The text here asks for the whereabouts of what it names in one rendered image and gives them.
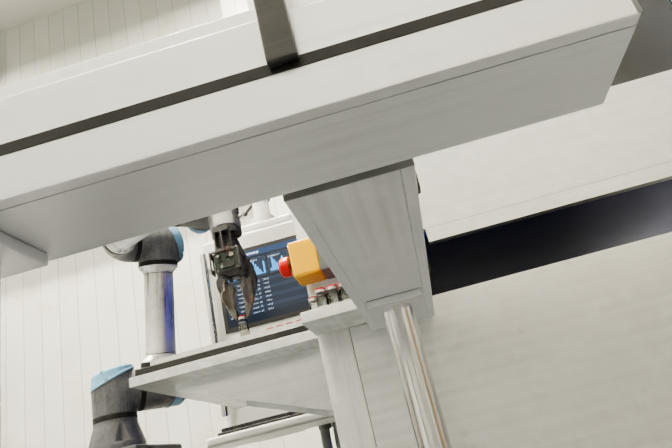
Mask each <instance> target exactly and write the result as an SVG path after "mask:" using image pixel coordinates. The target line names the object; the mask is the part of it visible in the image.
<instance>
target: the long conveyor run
mask: <svg viewBox="0 0 672 448"><path fill-rule="evenodd" d="M253 4H254V8H255V9H252V10H248V11H245V12H242V13H239V14H235V15H232V16H229V17H226V18H222V19H219V20H216V21H213V22H209V23H206V24H203V25H200V26H196V27H193V28H190V29H187V30H183V31H180V32H177V33H174V34H170V35H167V36H164V37H161V38H157V39H154V40H151V41H148V42H144V43H141V44H138V45H135V46H131V47H128V48H125V49H122V50H118V51H115V52H112V53H109V54H105V55H102V56H99V57H96V58H92V59H89V60H86V61H83V62H79V63H76V64H73V65H70V66H66V67H63V68H60V69H57V70H53V71H50V72H47V73H44V74H40V75H37V76H34V77H31V78H27V79H24V80H21V81H18V82H14V83H11V84H8V85H5V86H1V87H0V231H1V232H3V233H5V234H7V235H9V236H11V237H13V238H15V239H18V240H20V241H22V242H24V243H26V244H28V245H30V246H32V247H34V248H36V249H38V250H40V251H42V252H45V253H47V254H48V262H49V261H52V260H56V259H59V258H63V257H66V256H70V255H73V254H77V253H80V252H84V251H87V250H91V249H94V248H98V247H101V246H105V245H109V244H112V243H116V242H119V241H123V240H126V239H130V238H133V237H137V236H140V235H144V234H147V233H151V232H154V231H158V230H161V229H165V228H168V227H172V226H175V225H179V224H183V223H186V222H190V221H193V220H197V219H200V218H204V217H207V216H211V215H214V214H218V213H221V212H225V211H228V210H232V209H235V208H239V207H242V206H246V205H249V204H253V203H257V202H260V201H264V200H267V199H271V198H274V197H278V196H281V195H285V194H288V193H292V192H295V191H299V190H302V189H306V188H309V187H313V186H316V185H320V184H323V183H327V182H331V181H334V180H338V179H341V178H345V177H348V176H352V175H355V174H359V173H362V172H366V171H369V170H373V169H376V168H380V167H383V166H387V165H390V164H394V163H397V162H401V161H405V160H408V159H412V158H415V157H419V156H422V155H426V154H429V153H433V152H436V151H440V150H443V149H447V148H450V147H454V146H457V145H461V144H464V143H468V142H471V141H475V140H479V139H482V138H486V137H489V136H493V135H496V134H500V133H503V132H507V131H510V130H514V129H517V128H521V127H524V126H528V125H531V124H535V123H538V122H542V121H545V120H549V119H553V118H556V117H560V116H563V115H567V114H570V113H574V112H577V111H581V110H584V109H588V108H591V107H595V106H598V105H601V104H603V103H604V100H605V98H606V96H607V93H608V91H609V89H610V86H611V84H612V82H613V80H614V77H615V75H616V73H617V70H618V68H619V66H620V63H621V61H622V59H623V56H624V54H625V52H626V50H627V47H628V45H629V43H630V40H631V38H632V36H633V33H634V31H635V29H636V27H637V24H638V22H639V20H640V17H641V15H642V13H643V10H642V8H641V6H640V4H639V2H638V1H637V0H253Z"/></svg>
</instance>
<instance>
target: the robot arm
mask: <svg viewBox="0 0 672 448"><path fill-rule="evenodd" d="M240 218H242V214H239V208H235V209H232V210H228V211H225V212H221V213H218V214H214V215H211V216H207V217H204V218H200V219H197V220H193V221H190V222H186V223H183V224H179V225H175V226H172V227H168V228H165V229H161V230H158V231H154V232H151V233H147V234H144V235H140V236H137V237H133V238H130V239H126V240H123V241H119V242H116V243H112V244H109V245H105V246H102V247H103V249H104V251H105V252H106V253H107V254H108V255H109V256H110V257H112V258H114V259H116V260H118V261H122V262H138V269H139V270H140V271H141V272H142V273H143V274H144V301H145V338H146V356H145V358H144V359H143V360H142V361H141V368H144V367H148V366H150V361H152V360H156V359H160V358H164V357H167V356H171V355H175V354H177V353H176V337H175V311H174V285H173V272H174V271H175V270H176V268H177V267H178V262H180V261H182V259H183V256H184V253H183V252H184V241H183V237H182V234H181V232H180V230H179V229H178V228H177V227H188V229H189V230H191V231H193V232H195V233H197V234H202V233H206V232H207V231H209V230H210V232H211V234H212V239H213V240H214V246H215V251H214V252H211V253H208V255H209V262H210V269H211V275H213V276H214V277H216V274H217V280H216V286H217V289H218V291H219V293H220V295H221V299H222V301H223V303H224V304H225V306H226V308H227V310H228V312H229V313H230V315H231V316H232V317H233V318H234V319H235V320H236V321H238V316H239V312H238V311H237V308H236V306H237V303H236V301H235V294H236V288H235V287H233V286H232V285H230V284H229V283H231V284H232V283H233V281H234V280H237V281H241V280H242V282H241V283H240V289H241V290H242V293H243V296H244V298H243V301H244V302H245V308H244V311H245V315H246V318H248V317H249V316H250V314H251V311H252V308H253V304H254V299H255V294H256V288H257V274H256V272H255V270H254V265H253V264H251V263H250V259H249V258H248V257H247V256H246V252H244V250H243V248H242V246H241V245H240V243H239V241H238V238H240V237H241V236H242V230H241V227H242V226H241V221H240ZM212 254H214V255H212ZM211 261H212V263H213V270H214V271H213V270H212V263H211ZM215 271H216V272H215ZM228 281H229V283H228ZM135 370H137V369H134V366H133V364H131V363H129V364H128V363H126V364H120V365H116V366H112V367H109V368H106V369H103V370H101V371H99V372H97V373H95V374H94V375H93V376H92V378H91V391H90V394H91V405H92V421H93V431H92V435H91V439H90V443H89V448H123V447H127V446H131V445H139V444H147V441H146V438H145V436H144V434H143V431H142V429H141V427H140V425H139V422H138V415H137V412H138V411H146V410H153V409H160V408H169V407H172V406H178V405H180V404H182V403H183V402H184V400H185V399H186V398H180V397H175V396H170V395H165V394H159V393H154V392H149V391H143V390H138V389H133V388H130V387H129V378H132V377H135Z"/></svg>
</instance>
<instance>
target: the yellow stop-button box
mask: <svg viewBox="0 0 672 448"><path fill-rule="evenodd" d="M287 248H288V251H289V256H290V262H291V267H292V271H293V276H294V278H295V279H296V280H297V281H298V282H299V283H300V284H301V285H302V286H305V285H309V284H313V283H316V282H320V281H324V280H326V279H332V278H335V275H334V274H333V272H332V271H331V269H330V268H329V266H328V265H327V263H326V262H325V260H324V259H323V258H322V256H321V255H320V253H319V252H318V250H317V249H316V247H315V246H314V244H313V243H312V241H311V240H310V239H309V238H305V239H302V240H298V241H295V242H291V243H288V246H287Z"/></svg>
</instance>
